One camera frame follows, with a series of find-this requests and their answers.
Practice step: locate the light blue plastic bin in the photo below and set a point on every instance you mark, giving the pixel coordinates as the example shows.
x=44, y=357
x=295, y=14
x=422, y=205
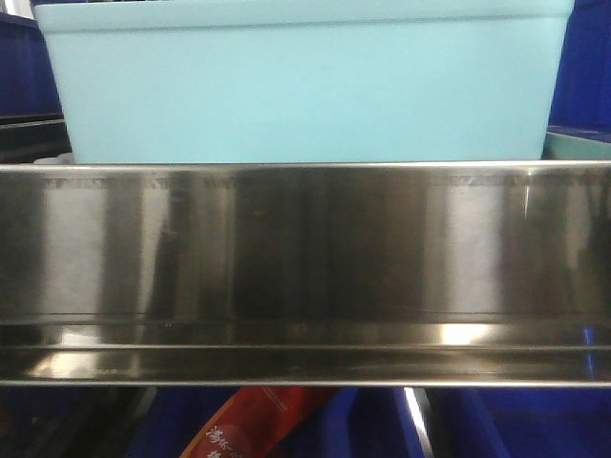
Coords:
x=305, y=81

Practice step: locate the stainless steel shelf rail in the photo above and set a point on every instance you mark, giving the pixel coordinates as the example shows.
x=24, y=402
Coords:
x=450, y=273

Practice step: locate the red printed package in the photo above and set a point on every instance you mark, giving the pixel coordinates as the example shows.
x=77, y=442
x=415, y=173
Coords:
x=255, y=420

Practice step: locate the dark blue storage crate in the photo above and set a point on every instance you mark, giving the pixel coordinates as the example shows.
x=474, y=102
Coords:
x=375, y=422

